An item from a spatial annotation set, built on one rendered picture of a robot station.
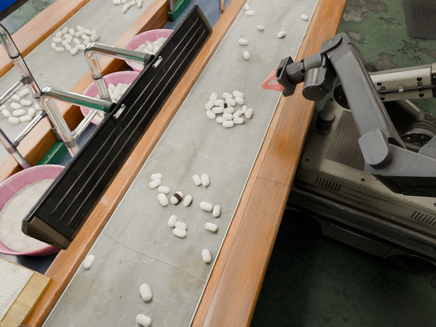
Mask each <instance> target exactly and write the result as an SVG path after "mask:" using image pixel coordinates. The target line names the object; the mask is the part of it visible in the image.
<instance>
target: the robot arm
mask: <svg viewBox="0 0 436 327"><path fill-rule="evenodd" d="M337 75H338V77H339V80H340V82H341V85H342V87H343V90H344V93H345V96H346V99H347V101H348V104H349V107H350V110H351V112H352V115H353V118H354V121H355V123H356V126H357V129H358V132H359V135H360V138H359V139H358V143H359V146H360V148H361V152H362V154H363V157H364V159H365V168H366V170H367V171H368V172H369V173H370V174H372V175H373V176H374V177H375V178H377V179H378V180H379V181H380V182H381V183H382V184H383V185H385V186H386V187H387V188H389V189H390V190H391V191H392V192H394V193H397V194H403V195H407V196H416V197H435V198H436V135H435V136H434V137H433V138H432V139H431V140H430V141H429V142H428V143H427V144H425V145H424V146H423V147H422V148H421V149H420V150H419V152H418V153H415V152H413V151H409V150H407V149H406V146H405V145H404V143H403V141H402V140H401V138H400V136H399V135H398V134H397V132H396V130H395V128H394V125H393V123H392V121H391V119H390V117H389V114H388V113H387V111H386V109H385V107H384V105H383V102H382V100H381V98H380V96H379V93H378V92H377V89H376V87H375V85H374V83H373V81H372V79H371V77H370V75H369V72H368V71H367V68H366V63H365V57H364V56H363V53H362V52H361V50H360V49H359V48H358V47H357V46H356V45H355V43H354V42H353V41H352V40H351V39H350V38H349V37H348V36H347V35H346V34H345V33H343V32H342V33H339V34H337V35H335V36H334V37H333V38H330V39H329V40H327V41H325V42H324V43H322V44H321V51H320V52H318V53H316V54H313V55H311V56H309V57H306V58H303V59H301V60H299V61H297V62H294V61H293V59H292V58H291V57H290V56H288V57H286V58H284V59H282V60H281V61H280V64H279V65H277V66H276V67H275V69H274V70H273V71H272V72H271V74H270V75H269V76H268V77H267V78H266V79H265V80H264V81H263V83H262V84H261V87H262V88H263V89H267V90H276V91H281V92H282V94H283V95H284V97H288V96H291V95H293V94H294V91H295V88H296V86H297V84H299V83H301V82H304V85H303V89H302V95H303V97H304V98H305V99H307V100H310V101H319V100H321V99H323V98H324V97H325V95H326V94H327V93H329V92H331V90H332V88H333V82H334V78H336V77H337ZM271 80H276V81H277V83H274V84H268V83H269V82H270V81H271Z"/></svg>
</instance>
